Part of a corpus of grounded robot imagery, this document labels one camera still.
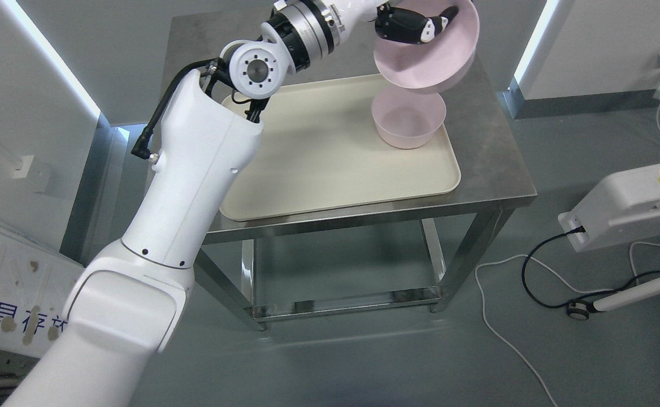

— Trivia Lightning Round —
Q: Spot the pink bowl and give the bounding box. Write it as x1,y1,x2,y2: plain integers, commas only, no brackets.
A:
371,86,446,149
374,1,480,94

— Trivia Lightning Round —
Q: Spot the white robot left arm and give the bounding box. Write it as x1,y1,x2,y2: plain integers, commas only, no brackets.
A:
5,1,351,406

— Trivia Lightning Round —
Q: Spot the black power cable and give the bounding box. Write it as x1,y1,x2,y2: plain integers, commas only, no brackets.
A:
522,227,660,310

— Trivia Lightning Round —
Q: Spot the white machine with warning label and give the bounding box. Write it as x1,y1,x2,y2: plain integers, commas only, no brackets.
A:
558,164,660,252

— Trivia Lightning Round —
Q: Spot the stainless steel table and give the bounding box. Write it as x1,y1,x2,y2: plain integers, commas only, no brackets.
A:
144,0,539,332

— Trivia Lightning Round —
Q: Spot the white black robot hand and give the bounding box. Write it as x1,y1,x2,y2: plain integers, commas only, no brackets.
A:
330,0,459,46

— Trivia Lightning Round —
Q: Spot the beige plastic tray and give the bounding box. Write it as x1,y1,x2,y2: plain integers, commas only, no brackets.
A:
220,74,461,222

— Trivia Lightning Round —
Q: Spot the white floor cable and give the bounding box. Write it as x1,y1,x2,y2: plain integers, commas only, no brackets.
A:
475,237,660,407

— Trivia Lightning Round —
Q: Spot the white panel with blue characters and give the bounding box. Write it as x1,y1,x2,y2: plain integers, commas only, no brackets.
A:
0,221,84,358

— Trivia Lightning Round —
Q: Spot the white machine leg with caster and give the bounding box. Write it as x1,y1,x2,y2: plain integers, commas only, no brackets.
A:
565,278,660,321

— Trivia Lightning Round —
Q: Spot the white wall socket left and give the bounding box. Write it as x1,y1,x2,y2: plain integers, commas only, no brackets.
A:
12,155,52,193

